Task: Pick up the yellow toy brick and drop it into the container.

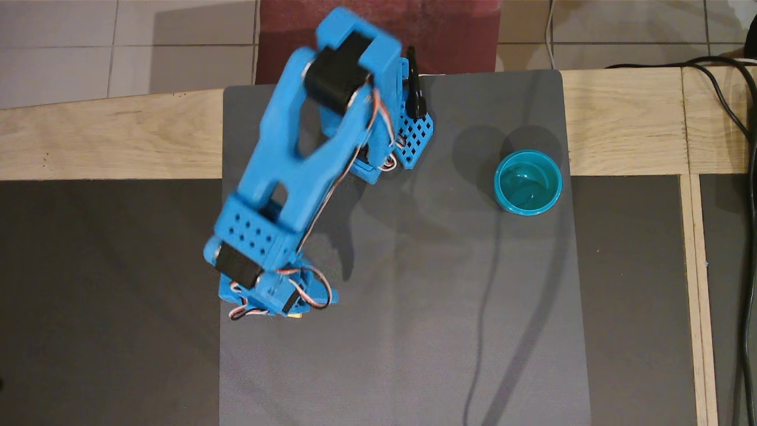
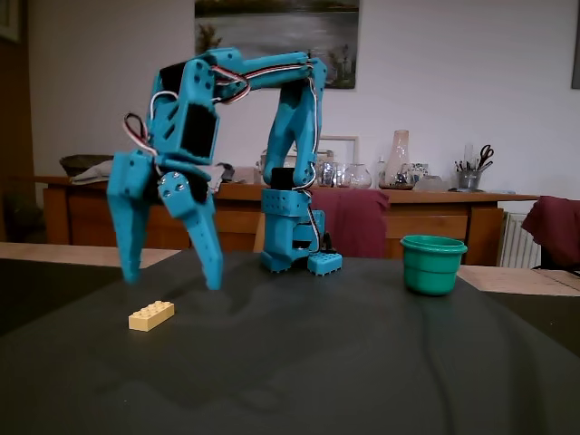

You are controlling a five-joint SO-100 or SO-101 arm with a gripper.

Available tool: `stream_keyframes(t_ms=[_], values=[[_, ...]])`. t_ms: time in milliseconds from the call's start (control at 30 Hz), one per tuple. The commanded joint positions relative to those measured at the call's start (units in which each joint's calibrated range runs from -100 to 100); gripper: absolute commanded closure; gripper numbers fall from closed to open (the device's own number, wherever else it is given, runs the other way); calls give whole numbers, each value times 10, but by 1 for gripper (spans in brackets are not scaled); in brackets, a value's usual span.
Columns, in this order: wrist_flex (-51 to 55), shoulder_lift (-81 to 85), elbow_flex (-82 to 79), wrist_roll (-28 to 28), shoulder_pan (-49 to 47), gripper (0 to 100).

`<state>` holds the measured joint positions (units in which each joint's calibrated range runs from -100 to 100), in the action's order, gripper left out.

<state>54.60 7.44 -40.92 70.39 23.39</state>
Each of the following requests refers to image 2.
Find cream lego brick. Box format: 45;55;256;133
128;300;176;334

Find wooden sideboard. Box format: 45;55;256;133
8;175;540;266

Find tall glass vase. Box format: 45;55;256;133
378;130;419;190

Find dark woven bowl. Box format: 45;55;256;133
59;154;114;178

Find folded grey cloth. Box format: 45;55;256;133
70;161;237;195

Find dark red covered chair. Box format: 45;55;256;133
520;195;580;274
253;188;391;259

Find teal plastic cup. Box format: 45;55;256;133
400;234;469;297

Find dark grey mat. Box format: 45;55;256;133
0;247;580;435

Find black handled scissors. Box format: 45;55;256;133
475;144;496;171

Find elbow servo wire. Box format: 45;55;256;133
208;64;251;106

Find round glass vase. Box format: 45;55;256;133
343;162;373;190

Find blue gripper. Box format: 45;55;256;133
107;151;225;291

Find metal pen cup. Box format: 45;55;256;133
457;169;483;192

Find wrist servo wire loop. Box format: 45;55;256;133
123;112;158;153

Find landscape painting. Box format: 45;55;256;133
194;0;362;90

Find small white picture frame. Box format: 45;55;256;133
318;134;361;179

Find white radiator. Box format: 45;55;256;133
498;211;543;269

